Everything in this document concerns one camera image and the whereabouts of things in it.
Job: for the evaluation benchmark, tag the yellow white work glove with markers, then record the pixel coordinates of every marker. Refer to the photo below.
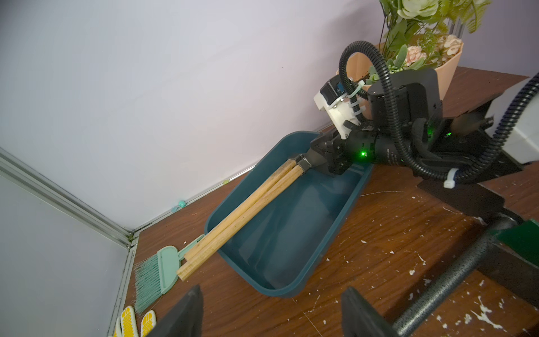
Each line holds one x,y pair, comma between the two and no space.
126,325

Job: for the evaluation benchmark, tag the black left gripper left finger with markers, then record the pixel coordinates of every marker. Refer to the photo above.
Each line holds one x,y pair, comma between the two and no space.
185,318

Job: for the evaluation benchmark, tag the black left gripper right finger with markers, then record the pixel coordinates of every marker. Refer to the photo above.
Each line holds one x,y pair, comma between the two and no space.
359,318

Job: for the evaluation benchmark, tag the mint green hand brush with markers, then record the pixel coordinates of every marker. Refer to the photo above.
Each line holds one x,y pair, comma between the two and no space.
156,275

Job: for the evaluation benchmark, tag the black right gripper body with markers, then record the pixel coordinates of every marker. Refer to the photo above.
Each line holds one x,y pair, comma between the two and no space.
419,108

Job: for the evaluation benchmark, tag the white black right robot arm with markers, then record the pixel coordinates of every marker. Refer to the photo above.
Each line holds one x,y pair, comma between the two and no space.
396,119

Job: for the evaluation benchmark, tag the wooden handle hoe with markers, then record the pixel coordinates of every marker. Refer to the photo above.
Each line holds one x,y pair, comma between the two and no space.
195,263
242,208

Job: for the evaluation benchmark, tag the teal plastic storage box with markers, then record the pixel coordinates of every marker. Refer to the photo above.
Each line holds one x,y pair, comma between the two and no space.
279,249

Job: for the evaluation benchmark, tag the grey hoe red grip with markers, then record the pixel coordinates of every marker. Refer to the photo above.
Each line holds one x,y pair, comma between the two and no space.
518,277

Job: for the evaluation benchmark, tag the small teal debris piece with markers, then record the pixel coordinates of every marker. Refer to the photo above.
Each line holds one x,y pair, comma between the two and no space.
180,205

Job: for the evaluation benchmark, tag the green artificial flowers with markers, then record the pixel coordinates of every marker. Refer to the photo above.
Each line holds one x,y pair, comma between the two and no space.
406,19

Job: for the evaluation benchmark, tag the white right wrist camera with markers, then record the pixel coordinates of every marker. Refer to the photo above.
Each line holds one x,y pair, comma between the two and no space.
333,100

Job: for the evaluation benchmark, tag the tan flower pot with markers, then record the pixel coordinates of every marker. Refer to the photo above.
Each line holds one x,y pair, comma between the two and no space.
439,52

